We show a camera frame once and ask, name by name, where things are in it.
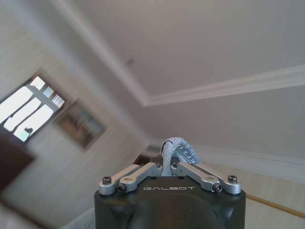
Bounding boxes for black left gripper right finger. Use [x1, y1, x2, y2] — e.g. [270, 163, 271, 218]
[170, 161, 242, 195]

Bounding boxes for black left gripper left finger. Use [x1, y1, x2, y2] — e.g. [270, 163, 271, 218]
[98, 154, 163, 196]

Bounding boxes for light blue striped garment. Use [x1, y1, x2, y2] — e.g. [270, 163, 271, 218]
[161, 136, 202, 177]

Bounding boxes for wooden clothes hanger rod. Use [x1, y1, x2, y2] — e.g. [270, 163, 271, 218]
[245, 193, 305, 219]

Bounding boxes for dark brown wooden furniture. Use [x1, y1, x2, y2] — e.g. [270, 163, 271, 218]
[0, 127, 36, 191]

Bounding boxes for framed wall picture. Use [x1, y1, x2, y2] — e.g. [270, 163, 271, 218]
[54, 99, 107, 151]

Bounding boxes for window with dark frame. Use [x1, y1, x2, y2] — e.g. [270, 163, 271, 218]
[0, 68, 70, 146]

